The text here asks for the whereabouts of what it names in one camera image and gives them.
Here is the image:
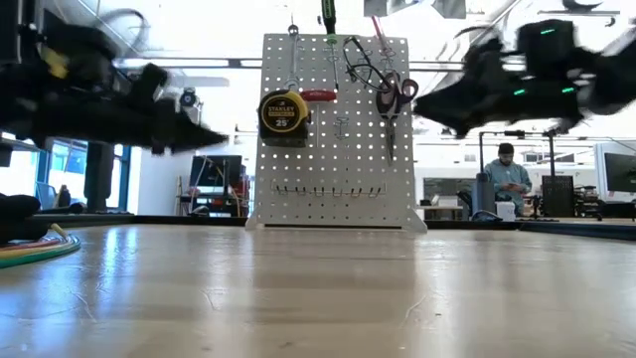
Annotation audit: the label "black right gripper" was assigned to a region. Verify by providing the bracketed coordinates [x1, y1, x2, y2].
[411, 37, 585, 140]

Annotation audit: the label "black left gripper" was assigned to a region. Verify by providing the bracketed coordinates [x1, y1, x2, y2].
[93, 62, 231, 157]

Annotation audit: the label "blue red scissors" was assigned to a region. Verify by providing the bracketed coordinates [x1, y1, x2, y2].
[375, 71, 420, 165]

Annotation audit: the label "black-framed safety glasses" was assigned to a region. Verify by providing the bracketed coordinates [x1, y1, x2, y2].
[341, 34, 398, 94]

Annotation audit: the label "yellow black tape measure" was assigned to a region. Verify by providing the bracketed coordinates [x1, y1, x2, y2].
[256, 89, 312, 141]

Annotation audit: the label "white metal pegboard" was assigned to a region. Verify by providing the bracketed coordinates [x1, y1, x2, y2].
[245, 33, 429, 235]

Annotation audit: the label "red T-handle hex key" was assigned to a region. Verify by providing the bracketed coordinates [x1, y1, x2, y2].
[299, 89, 339, 149]

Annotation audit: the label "silver combination wrench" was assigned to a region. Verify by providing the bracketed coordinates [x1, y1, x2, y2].
[284, 23, 303, 93]

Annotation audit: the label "green black screwdriver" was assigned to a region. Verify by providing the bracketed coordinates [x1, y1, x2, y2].
[320, 0, 342, 93]

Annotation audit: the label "black computer monitor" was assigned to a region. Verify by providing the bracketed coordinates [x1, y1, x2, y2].
[602, 152, 636, 195]
[189, 154, 243, 190]

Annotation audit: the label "black vertical pillar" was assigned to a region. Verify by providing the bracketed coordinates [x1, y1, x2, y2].
[82, 141, 116, 213]

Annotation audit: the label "person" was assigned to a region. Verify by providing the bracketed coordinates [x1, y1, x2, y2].
[484, 142, 534, 218]

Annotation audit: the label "black cylinder bottle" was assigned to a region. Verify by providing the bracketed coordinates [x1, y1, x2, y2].
[474, 172, 497, 216]

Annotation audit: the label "black wedge-shaped part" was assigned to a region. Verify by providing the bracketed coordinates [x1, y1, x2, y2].
[455, 190, 474, 216]

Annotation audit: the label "small white box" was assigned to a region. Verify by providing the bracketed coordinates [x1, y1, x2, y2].
[495, 200, 518, 223]

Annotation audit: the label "black perforated stand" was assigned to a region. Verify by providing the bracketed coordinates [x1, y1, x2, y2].
[540, 129, 576, 219]

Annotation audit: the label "black grey work glove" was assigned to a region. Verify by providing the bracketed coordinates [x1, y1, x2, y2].
[0, 192, 52, 246]

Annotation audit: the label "black ceiling camera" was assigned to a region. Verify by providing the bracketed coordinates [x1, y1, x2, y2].
[178, 87, 201, 110]

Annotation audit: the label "black aluminium table frame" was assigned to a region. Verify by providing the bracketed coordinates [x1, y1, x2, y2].
[29, 212, 636, 243]

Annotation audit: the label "metal multi-hook pegboard rail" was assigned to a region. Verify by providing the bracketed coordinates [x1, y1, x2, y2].
[270, 183, 389, 199]

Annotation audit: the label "yellow cable tag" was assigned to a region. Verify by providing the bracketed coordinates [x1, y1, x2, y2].
[39, 45, 71, 81]

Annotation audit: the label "red cable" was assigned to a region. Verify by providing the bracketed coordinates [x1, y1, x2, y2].
[0, 240, 66, 253]

